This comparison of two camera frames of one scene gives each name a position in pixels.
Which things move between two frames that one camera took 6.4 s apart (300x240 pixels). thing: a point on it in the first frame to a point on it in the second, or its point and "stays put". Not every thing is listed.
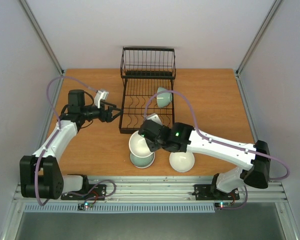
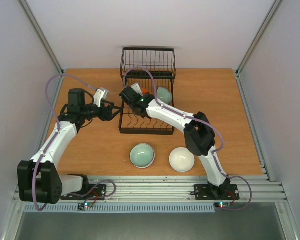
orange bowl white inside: [138, 145] to [144, 91]
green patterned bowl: [142, 162] stays put
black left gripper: [108, 118] stays put
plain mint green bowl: [163, 99] stays put
